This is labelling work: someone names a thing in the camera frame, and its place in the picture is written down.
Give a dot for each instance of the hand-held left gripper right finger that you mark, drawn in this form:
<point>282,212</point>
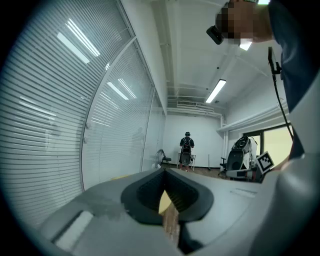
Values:
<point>237,220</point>

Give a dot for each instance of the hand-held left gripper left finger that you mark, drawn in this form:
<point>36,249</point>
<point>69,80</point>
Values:
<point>100,225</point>

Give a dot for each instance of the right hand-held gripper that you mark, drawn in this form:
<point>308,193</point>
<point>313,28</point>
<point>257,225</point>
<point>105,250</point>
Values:
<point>265,162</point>

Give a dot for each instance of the person's right forearm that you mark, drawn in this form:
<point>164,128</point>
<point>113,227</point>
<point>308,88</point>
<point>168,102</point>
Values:
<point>281,165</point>

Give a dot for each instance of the dark-framed window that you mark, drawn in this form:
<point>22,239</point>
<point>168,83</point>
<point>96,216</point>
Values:
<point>275,142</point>

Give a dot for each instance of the black folding chair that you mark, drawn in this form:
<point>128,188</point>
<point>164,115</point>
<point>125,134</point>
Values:
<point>165,157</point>

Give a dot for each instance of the small floor fan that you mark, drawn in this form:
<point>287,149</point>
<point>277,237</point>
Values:
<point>156,162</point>

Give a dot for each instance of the long ceiling light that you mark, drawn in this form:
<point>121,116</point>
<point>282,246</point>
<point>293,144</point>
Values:
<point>245,46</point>
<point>263,2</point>
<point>215,91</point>

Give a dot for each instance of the white ceiling air vent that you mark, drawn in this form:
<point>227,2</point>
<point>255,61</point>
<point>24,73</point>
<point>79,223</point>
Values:
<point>187,103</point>

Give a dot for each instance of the round metal glass fitting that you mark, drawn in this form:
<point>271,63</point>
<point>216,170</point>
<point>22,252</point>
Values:
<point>85,140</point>
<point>88,125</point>

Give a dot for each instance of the black body-worn device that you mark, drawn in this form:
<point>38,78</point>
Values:
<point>273,62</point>

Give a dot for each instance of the person's dark shirt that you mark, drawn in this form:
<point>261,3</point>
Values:
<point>297,50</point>

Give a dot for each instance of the person's head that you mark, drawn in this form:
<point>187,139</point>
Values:
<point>242,20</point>

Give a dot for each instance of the black head-mounted camera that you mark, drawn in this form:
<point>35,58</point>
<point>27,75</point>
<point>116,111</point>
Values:
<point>215,35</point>

